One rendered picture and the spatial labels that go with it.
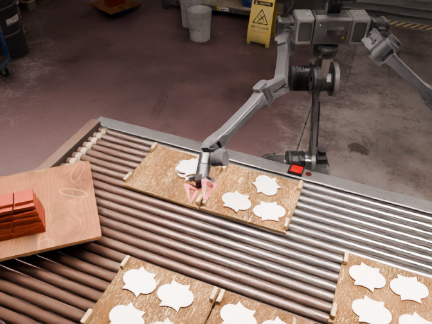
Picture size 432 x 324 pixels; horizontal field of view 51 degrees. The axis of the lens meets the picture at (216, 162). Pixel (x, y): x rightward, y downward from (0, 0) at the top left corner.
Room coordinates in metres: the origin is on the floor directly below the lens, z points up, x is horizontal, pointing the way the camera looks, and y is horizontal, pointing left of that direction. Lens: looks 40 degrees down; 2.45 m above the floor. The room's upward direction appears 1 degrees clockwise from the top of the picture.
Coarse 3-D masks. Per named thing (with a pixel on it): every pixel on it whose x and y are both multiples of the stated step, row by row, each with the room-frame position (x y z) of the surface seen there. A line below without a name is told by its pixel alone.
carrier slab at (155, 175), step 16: (144, 160) 1.82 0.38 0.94; (160, 160) 1.82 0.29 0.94; (176, 160) 1.82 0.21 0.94; (144, 176) 1.69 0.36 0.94; (160, 176) 1.70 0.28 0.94; (176, 176) 1.70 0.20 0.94; (144, 192) 1.59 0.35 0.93; (160, 192) 1.58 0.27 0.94; (176, 192) 1.58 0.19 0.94; (192, 192) 1.58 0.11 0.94
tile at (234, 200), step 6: (234, 192) 1.58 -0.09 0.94; (222, 198) 1.54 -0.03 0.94; (228, 198) 1.54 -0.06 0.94; (234, 198) 1.54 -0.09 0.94; (240, 198) 1.54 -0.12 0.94; (246, 198) 1.54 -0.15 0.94; (228, 204) 1.50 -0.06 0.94; (234, 204) 1.50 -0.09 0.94; (240, 204) 1.50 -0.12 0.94; (246, 204) 1.50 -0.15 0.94; (234, 210) 1.46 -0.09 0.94; (240, 210) 1.47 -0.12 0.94
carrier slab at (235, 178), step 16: (224, 176) 1.70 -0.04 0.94; (240, 176) 1.71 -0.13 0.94; (256, 176) 1.71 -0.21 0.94; (272, 176) 1.71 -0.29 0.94; (224, 192) 1.59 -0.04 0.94; (240, 192) 1.59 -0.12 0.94; (256, 192) 1.59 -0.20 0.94; (288, 192) 1.59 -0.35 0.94; (208, 208) 1.48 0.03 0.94; (224, 208) 1.48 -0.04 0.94; (288, 208) 1.49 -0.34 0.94; (256, 224) 1.38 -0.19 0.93; (272, 224) 1.38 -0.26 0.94; (288, 224) 1.38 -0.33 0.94
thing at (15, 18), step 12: (0, 0) 4.72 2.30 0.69; (12, 0) 4.88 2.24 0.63; (0, 12) 4.69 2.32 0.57; (12, 12) 4.82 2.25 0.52; (0, 24) 4.67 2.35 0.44; (12, 24) 4.77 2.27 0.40; (12, 36) 4.73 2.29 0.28; (24, 36) 4.96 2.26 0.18; (0, 48) 4.63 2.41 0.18; (12, 48) 4.70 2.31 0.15; (24, 48) 4.85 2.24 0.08; (12, 60) 4.67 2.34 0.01
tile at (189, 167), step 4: (184, 160) 1.79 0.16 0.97; (188, 160) 1.79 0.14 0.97; (192, 160) 1.79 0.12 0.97; (196, 160) 1.79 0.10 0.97; (180, 164) 1.75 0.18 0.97; (184, 164) 1.75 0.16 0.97; (188, 164) 1.76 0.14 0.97; (192, 164) 1.76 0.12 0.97; (196, 164) 1.76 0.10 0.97; (180, 168) 1.72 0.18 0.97; (184, 168) 1.72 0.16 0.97; (188, 168) 1.72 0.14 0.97; (192, 168) 1.72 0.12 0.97; (196, 168) 1.72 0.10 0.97; (180, 172) 1.70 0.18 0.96; (184, 172) 1.69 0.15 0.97; (188, 172) 1.69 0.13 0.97; (192, 172) 1.69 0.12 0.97
